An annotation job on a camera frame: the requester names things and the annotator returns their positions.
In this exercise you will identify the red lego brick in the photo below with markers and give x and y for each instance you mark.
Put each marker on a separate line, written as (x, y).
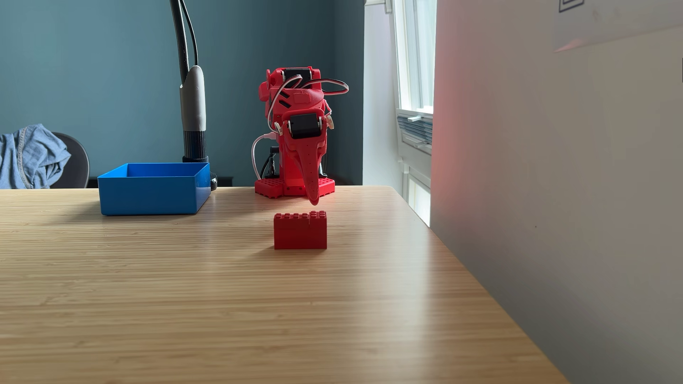
(300, 232)

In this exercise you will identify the blue plastic bin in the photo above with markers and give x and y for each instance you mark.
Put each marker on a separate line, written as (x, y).
(152, 194)

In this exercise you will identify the black table clamp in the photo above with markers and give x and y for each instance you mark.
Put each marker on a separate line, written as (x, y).
(273, 160)

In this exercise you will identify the grey folded window blind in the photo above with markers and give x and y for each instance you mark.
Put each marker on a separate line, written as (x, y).
(416, 128)

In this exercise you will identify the black grey gooseneck stand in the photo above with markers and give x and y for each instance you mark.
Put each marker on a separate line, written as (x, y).
(193, 101)

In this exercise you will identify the black office chair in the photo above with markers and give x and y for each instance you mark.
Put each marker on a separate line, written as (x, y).
(74, 165)

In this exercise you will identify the blue denim garment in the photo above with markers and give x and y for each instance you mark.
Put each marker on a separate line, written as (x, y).
(29, 157)

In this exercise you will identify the white window frame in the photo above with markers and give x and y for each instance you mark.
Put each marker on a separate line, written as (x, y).
(408, 53)

